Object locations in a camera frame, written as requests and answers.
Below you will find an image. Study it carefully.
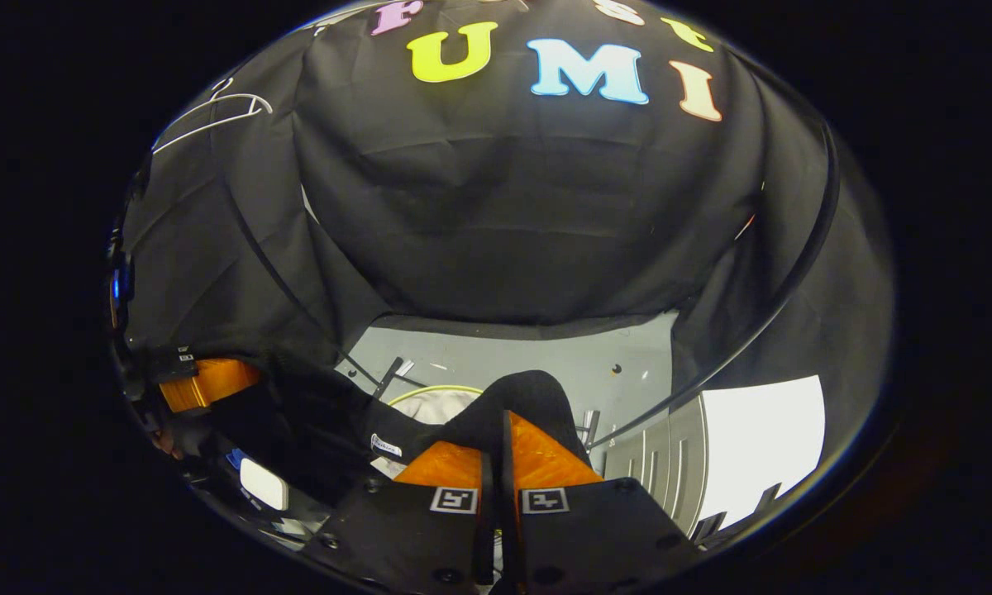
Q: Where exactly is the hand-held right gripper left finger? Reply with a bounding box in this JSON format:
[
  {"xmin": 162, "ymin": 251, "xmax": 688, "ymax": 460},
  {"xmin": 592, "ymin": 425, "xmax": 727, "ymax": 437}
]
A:
[{"xmin": 314, "ymin": 440, "xmax": 497, "ymax": 592}]

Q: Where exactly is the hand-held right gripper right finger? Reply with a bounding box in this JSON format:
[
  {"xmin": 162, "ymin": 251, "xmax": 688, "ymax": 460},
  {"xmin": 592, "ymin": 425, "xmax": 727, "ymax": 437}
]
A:
[{"xmin": 500, "ymin": 409, "xmax": 702, "ymax": 595}]

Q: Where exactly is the beige laundry hamper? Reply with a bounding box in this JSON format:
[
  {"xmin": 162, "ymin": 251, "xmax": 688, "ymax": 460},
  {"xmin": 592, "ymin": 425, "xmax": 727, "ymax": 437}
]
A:
[{"xmin": 387, "ymin": 384, "xmax": 484, "ymax": 426}]

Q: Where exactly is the black jacket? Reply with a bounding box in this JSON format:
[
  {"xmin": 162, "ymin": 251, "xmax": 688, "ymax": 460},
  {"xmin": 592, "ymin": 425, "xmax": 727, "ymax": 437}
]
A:
[{"xmin": 174, "ymin": 355, "xmax": 592, "ymax": 513}]

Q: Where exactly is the white clothes hanger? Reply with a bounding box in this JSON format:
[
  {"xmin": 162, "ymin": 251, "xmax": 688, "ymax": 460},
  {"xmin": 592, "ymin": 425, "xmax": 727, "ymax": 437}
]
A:
[{"xmin": 150, "ymin": 77, "xmax": 274, "ymax": 156}]

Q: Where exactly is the white flat panel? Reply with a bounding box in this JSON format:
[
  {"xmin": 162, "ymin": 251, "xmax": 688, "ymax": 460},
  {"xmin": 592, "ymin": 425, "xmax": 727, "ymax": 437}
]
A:
[{"xmin": 699, "ymin": 374, "xmax": 827, "ymax": 530}]

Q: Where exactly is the black backdrop cloth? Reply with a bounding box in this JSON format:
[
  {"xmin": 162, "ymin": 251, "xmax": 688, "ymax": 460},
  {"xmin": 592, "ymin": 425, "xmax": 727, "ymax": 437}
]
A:
[{"xmin": 120, "ymin": 0, "xmax": 894, "ymax": 389}]

